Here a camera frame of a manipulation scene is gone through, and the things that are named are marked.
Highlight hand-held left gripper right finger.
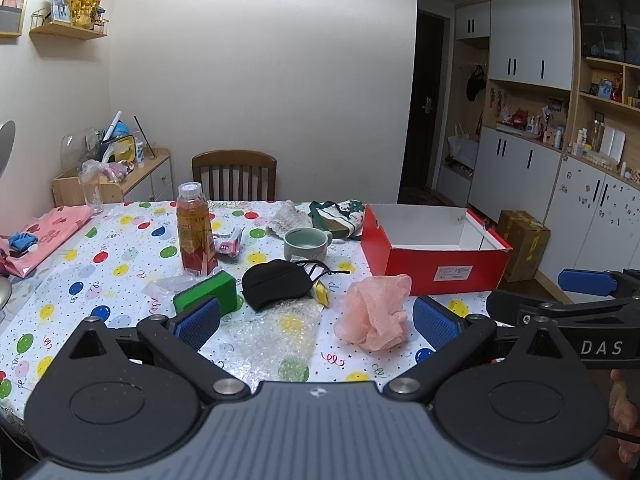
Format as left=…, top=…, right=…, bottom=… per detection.
left=384, top=296, right=576, bottom=403

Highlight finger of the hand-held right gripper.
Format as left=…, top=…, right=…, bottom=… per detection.
left=486, top=290, right=640, bottom=328
left=557, top=268, right=640, bottom=297

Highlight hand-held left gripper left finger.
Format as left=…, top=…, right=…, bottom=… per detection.
left=65, top=296, right=251, bottom=403

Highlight green scrub sponge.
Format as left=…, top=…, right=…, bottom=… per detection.
left=172, top=271, right=238, bottom=316

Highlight red shoe box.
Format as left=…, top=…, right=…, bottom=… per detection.
left=360, top=203, right=513, bottom=296

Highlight pink mesh bath pouf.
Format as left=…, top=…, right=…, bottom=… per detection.
left=334, top=274, right=412, bottom=352

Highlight clear bubble wrap sheet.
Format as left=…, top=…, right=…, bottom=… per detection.
left=220, top=300, right=323, bottom=386

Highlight black face mask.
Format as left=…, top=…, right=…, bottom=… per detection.
left=241, top=258, right=351, bottom=312

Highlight person's right hand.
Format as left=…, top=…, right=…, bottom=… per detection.
left=610, top=370, right=640, bottom=463

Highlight clear plastic bag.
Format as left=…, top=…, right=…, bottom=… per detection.
left=142, top=275, right=201, bottom=301

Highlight brown cardboard box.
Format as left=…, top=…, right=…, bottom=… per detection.
left=495, top=210, right=551, bottom=283

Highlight small pink packet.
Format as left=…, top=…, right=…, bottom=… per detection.
left=214, top=227, right=246, bottom=259

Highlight amber juice bottle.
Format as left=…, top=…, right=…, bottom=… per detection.
left=176, top=182, right=219, bottom=277

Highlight green ceramic mug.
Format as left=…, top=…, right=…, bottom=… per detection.
left=283, top=227, right=333, bottom=263

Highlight grey fluffy towel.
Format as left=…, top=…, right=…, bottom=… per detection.
left=265, top=201, right=316, bottom=238

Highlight white shelf boxes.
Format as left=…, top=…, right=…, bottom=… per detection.
left=599, top=127, right=627, bottom=158

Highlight green and white tote bag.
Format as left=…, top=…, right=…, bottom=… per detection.
left=307, top=200, right=368, bottom=240

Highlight brown wooden chair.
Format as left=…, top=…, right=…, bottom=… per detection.
left=191, top=150, right=277, bottom=202

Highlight light wooden side cabinet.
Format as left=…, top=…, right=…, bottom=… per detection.
left=51, top=147, right=172, bottom=208

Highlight clear drinking glass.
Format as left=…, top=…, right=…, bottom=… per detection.
left=78, top=167, right=105, bottom=216

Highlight white shopping bag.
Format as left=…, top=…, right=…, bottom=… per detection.
left=446, top=122, right=481, bottom=171

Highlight pink spotted bag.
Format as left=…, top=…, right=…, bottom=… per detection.
left=0, top=205, right=93, bottom=278

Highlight crumpled plastic bag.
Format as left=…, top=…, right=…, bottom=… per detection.
left=80, top=159, right=132, bottom=184

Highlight yellow pouch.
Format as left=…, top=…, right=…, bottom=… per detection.
left=107, top=136, right=137, bottom=163

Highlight blue cloth item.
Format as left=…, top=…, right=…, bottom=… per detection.
left=9, top=230, right=41, bottom=253

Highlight dark door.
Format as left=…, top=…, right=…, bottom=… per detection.
left=400, top=12, right=453, bottom=196

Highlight grey round disc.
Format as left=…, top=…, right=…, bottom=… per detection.
left=0, top=120, right=17, bottom=181

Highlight golden ornament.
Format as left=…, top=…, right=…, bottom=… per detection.
left=69, top=0, right=103, bottom=30

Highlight white and wood wall cabinet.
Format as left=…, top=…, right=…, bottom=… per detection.
left=437, top=0, right=640, bottom=306

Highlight wooden wall shelf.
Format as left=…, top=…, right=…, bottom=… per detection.
left=29, top=7, right=108, bottom=41

